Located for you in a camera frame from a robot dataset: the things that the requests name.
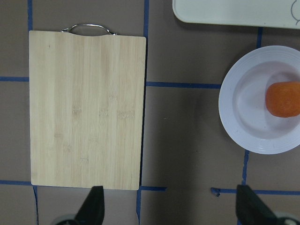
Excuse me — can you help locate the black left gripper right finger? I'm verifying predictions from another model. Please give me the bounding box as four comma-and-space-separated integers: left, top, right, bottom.
236, 185, 285, 225

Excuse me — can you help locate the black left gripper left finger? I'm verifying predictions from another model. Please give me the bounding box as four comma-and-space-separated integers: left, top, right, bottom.
75, 186, 104, 225

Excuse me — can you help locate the white round plate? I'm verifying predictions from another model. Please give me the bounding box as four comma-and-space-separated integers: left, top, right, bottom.
218, 45, 300, 154

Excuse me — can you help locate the orange fruit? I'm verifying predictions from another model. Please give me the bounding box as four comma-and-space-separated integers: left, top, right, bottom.
265, 82, 300, 118

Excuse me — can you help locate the cream bear tray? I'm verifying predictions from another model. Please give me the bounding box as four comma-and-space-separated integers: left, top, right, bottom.
172, 0, 300, 29

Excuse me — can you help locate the bamboo cutting board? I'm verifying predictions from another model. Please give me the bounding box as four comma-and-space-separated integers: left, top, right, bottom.
29, 30, 146, 190

